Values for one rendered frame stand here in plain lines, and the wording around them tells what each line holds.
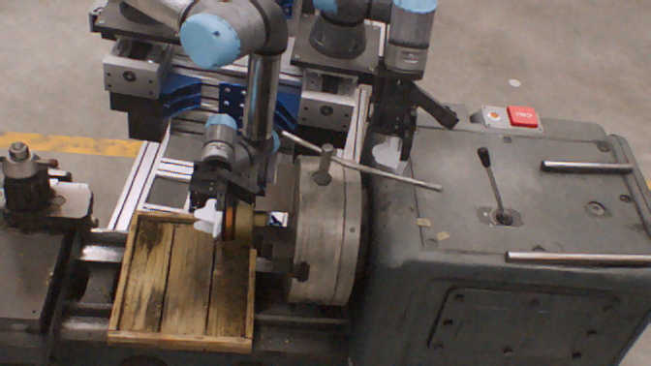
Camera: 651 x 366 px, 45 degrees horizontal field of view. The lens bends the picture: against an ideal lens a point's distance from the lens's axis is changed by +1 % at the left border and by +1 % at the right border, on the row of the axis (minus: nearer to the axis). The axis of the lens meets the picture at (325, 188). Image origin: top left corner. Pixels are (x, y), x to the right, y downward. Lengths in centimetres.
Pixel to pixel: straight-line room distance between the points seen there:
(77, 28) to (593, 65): 274
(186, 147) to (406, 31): 185
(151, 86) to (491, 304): 99
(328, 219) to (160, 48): 76
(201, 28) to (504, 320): 84
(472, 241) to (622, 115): 284
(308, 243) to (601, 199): 61
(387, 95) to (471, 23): 318
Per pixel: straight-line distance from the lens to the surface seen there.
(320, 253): 151
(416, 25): 136
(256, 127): 188
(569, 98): 423
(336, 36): 197
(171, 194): 291
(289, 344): 173
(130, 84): 201
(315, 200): 151
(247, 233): 161
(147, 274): 181
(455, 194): 156
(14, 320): 167
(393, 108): 139
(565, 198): 164
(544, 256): 148
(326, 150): 148
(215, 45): 158
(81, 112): 359
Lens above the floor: 230
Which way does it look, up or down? 44 degrees down
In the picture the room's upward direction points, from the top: 11 degrees clockwise
